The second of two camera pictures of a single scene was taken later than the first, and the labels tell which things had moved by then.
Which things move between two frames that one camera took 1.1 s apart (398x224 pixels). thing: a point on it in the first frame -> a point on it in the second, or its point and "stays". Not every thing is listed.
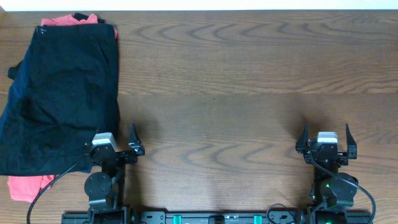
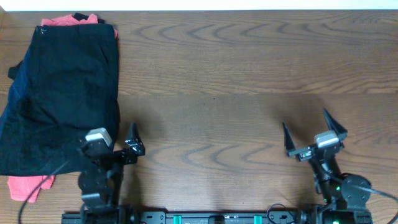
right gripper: [352, 150] -> [291, 149]
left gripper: [136, 147] stays
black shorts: [64, 91] stays
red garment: [27, 188] stays
